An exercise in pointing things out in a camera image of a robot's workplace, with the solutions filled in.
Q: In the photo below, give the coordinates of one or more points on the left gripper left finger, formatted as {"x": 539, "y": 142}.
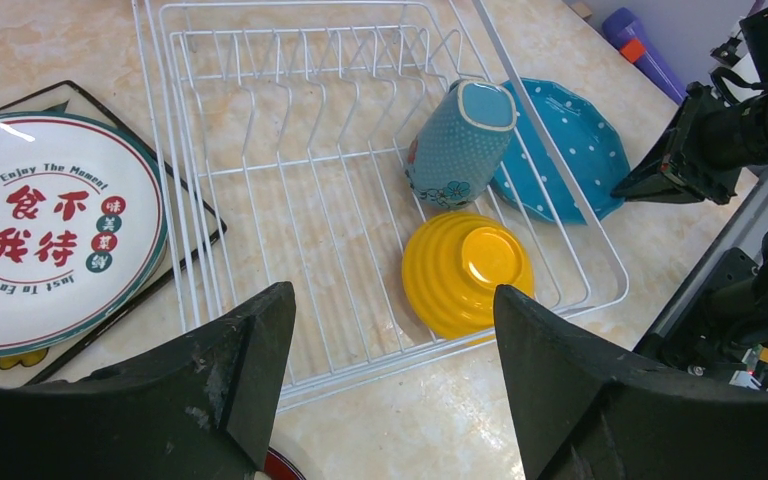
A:
{"x": 200, "y": 406}

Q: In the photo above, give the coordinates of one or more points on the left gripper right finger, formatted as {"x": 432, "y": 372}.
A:
{"x": 586, "y": 408}

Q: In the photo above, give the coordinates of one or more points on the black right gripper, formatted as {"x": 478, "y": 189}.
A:
{"x": 693, "y": 159}

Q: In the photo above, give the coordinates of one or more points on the blue polka dot plate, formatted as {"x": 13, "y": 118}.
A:
{"x": 590, "y": 146}

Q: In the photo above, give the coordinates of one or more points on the blue floral mug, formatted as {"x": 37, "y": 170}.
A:
{"x": 456, "y": 153}

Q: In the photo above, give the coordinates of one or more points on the yellow ribbed bowl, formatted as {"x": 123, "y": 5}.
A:
{"x": 452, "y": 266}

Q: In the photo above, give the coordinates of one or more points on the white wire dish rack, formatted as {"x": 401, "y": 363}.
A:
{"x": 286, "y": 125}

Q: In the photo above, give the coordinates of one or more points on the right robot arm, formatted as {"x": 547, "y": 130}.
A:
{"x": 753, "y": 147}

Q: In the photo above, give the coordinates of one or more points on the dark red round plate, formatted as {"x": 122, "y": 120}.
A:
{"x": 279, "y": 467}

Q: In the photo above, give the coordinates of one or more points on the purple flashlight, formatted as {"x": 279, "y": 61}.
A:
{"x": 627, "y": 34}

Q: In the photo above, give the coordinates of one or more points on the square black-rimmed plate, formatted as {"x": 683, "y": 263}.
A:
{"x": 193, "y": 227}

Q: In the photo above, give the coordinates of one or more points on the small wooden cube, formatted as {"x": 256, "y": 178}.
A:
{"x": 581, "y": 9}

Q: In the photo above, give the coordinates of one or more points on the round printed white plate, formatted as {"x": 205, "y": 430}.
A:
{"x": 82, "y": 225}

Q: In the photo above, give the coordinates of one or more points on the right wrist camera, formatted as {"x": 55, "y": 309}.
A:
{"x": 734, "y": 70}

